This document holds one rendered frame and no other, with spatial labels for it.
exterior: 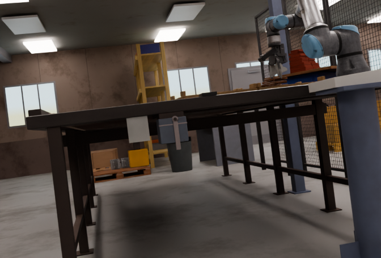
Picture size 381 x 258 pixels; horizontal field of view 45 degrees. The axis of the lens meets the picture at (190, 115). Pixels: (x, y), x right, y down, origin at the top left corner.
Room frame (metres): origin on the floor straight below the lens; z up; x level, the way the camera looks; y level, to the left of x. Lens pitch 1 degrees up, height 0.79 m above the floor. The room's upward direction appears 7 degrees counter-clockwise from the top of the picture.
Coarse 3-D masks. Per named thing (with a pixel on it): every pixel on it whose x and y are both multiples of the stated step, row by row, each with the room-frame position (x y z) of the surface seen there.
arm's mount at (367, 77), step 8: (368, 72) 2.06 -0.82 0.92; (376, 72) 2.07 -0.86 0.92; (328, 80) 2.08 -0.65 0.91; (336, 80) 2.03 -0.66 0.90; (344, 80) 2.04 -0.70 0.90; (352, 80) 2.04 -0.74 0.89; (360, 80) 2.05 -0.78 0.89; (368, 80) 2.06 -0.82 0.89; (376, 80) 2.07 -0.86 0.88; (312, 88) 2.25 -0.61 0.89; (320, 88) 2.17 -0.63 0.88; (328, 88) 2.09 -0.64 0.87
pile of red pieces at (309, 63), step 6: (294, 54) 3.26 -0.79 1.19; (300, 54) 3.23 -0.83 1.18; (294, 60) 3.26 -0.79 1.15; (300, 60) 3.22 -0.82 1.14; (306, 60) 3.26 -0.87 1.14; (312, 60) 3.34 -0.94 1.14; (294, 66) 3.26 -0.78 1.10; (300, 66) 3.22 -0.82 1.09; (306, 66) 3.21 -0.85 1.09; (312, 66) 3.28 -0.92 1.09; (318, 66) 3.36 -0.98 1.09; (294, 72) 3.26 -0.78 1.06
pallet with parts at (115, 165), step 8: (112, 160) 8.32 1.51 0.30; (128, 160) 8.38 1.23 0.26; (112, 168) 8.34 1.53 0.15; (120, 168) 8.36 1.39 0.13; (128, 168) 8.13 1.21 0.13; (136, 168) 7.92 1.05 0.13; (144, 168) 7.93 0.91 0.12; (104, 176) 8.43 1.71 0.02; (112, 176) 8.40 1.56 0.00; (120, 176) 7.82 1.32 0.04; (128, 176) 7.87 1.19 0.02; (136, 176) 7.89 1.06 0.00
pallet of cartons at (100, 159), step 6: (102, 150) 9.71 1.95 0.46; (108, 150) 9.25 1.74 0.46; (114, 150) 9.42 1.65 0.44; (96, 156) 8.98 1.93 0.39; (102, 156) 8.98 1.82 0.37; (108, 156) 8.99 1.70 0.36; (114, 156) 9.28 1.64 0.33; (96, 162) 8.98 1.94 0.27; (102, 162) 8.98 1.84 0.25; (108, 162) 8.99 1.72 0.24; (96, 168) 9.07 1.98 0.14; (102, 168) 8.95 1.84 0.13; (108, 168) 8.95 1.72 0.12
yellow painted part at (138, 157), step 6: (138, 144) 2.18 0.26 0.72; (132, 150) 2.14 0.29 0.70; (138, 150) 2.14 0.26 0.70; (144, 150) 2.15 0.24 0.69; (132, 156) 2.14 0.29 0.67; (138, 156) 2.14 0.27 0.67; (144, 156) 2.15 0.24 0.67; (132, 162) 2.14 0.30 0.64; (138, 162) 2.14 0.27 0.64; (144, 162) 2.15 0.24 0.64
